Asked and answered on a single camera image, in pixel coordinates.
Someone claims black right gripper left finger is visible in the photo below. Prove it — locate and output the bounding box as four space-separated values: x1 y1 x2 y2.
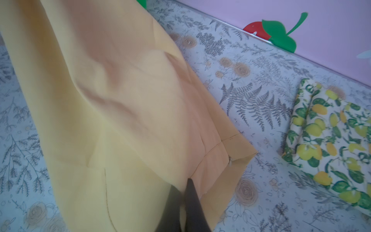
155 186 182 232

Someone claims lemon print skirt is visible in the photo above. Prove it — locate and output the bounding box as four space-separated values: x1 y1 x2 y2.
283 78 371 215

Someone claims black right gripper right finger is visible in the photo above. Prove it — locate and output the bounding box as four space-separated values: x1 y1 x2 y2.
184 179 211 232

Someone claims green plastic basket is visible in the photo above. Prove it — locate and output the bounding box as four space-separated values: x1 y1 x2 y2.
137 0 147 9

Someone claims tan skirt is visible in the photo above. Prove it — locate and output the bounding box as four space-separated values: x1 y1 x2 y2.
1 1 256 232

